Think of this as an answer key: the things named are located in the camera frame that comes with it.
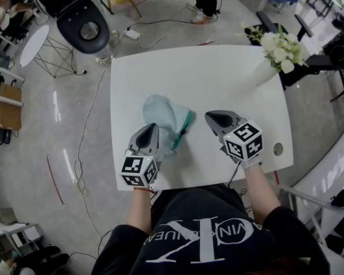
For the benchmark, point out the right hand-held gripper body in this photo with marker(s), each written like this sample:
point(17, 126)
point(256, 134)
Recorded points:
point(240, 142)

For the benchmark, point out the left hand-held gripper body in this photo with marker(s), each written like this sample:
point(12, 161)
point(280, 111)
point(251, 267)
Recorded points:
point(144, 150)

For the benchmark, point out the light blue fluffy pencil pouch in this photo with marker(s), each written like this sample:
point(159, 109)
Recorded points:
point(166, 113)

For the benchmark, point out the person's right forearm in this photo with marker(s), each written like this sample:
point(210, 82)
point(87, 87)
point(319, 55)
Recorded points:
point(259, 190)

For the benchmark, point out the person's left forearm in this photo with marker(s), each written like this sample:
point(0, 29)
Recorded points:
point(140, 208)

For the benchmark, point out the white vase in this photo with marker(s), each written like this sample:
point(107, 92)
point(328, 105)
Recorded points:
point(262, 73)

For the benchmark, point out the person's black printed shirt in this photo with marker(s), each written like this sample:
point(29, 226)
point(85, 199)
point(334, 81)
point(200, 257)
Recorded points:
point(206, 211)

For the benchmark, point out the white curved table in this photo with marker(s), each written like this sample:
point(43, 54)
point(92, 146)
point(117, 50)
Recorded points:
point(326, 168)

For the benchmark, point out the red floor tape strip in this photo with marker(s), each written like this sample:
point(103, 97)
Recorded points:
point(54, 179)

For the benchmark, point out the white flower bouquet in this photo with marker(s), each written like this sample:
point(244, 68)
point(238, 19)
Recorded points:
point(279, 50)

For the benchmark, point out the black office chair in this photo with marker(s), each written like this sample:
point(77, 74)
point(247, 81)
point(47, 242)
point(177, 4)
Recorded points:
point(318, 62)

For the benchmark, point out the white power strip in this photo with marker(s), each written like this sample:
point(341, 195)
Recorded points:
point(132, 34)

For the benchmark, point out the black round chair with hole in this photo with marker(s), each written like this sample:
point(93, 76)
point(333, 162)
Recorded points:
point(74, 30)

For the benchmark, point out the cardboard box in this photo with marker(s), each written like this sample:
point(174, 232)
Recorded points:
point(9, 105)

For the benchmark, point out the white oval side table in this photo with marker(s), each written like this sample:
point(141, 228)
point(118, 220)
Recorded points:
point(34, 44)

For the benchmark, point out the white shelf rack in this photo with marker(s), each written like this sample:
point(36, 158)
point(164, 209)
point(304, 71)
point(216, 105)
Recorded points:
point(14, 239)

